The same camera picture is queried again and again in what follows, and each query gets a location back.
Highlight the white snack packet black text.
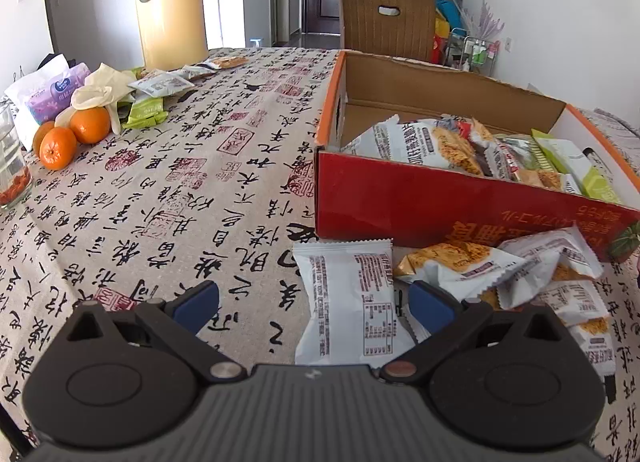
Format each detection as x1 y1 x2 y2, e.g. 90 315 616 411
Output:
291 238 418 367

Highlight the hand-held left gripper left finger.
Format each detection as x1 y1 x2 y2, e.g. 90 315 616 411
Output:
59 280 247 383

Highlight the wire rack with bottles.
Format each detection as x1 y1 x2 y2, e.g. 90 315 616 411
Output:
447 29 501 74

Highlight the white snack packet orange print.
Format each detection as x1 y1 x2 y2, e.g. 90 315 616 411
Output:
570 319 617 378
537 279 611 328
395 241 528 303

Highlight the green sachet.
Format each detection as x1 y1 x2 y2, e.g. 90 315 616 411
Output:
121 96 168 130

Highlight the small white sachet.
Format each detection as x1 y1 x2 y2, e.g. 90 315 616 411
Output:
127 72 195 98
177 63 216 80

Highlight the yellow thermos jug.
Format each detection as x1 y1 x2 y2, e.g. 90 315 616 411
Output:
129 0 210 72

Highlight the pale pink patterned cloth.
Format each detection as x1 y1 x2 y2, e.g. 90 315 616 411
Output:
592 107 640 143

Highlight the red cardboard box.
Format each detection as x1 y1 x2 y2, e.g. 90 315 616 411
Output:
312 49 640 263

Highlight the purple tissue pack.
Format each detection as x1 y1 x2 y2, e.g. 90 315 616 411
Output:
22 62 91 124

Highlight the glass cup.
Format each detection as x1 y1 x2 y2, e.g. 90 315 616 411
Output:
0 101 35 209

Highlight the wooden chair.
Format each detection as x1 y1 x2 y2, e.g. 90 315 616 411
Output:
337 0 437 64

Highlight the pile of white snack packets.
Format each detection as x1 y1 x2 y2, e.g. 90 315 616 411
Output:
340 113 586 195

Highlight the pale purple dried plant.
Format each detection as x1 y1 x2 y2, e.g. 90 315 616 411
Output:
462 0 507 43

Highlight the green white snack packet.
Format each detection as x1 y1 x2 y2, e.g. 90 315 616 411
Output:
531 128 623 204

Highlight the calligraphy print tablecloth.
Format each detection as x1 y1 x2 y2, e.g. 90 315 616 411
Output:
0 46 640 462

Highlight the cream rubber glove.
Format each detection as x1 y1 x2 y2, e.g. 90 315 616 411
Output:
70 62 138 135

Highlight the orange mandarin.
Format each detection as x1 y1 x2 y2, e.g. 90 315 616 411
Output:
32 120 56 153
39 126 78 171
69 106 112 144

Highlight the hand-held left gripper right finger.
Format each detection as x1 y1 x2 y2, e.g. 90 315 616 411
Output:
380 280 571 385

